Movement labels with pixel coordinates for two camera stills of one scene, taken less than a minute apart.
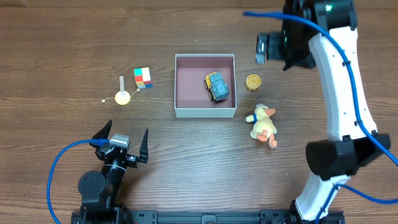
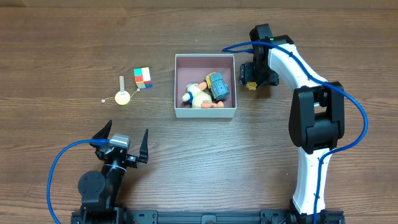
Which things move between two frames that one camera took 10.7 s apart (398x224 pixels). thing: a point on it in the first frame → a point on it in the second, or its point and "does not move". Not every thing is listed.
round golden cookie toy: [253, 81] does not move
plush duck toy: [263, 129] → [198, 98]
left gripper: [121, 157] does not move
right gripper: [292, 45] → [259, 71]
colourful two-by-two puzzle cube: [142, 78] does not move
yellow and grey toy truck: [219, 91] does not move
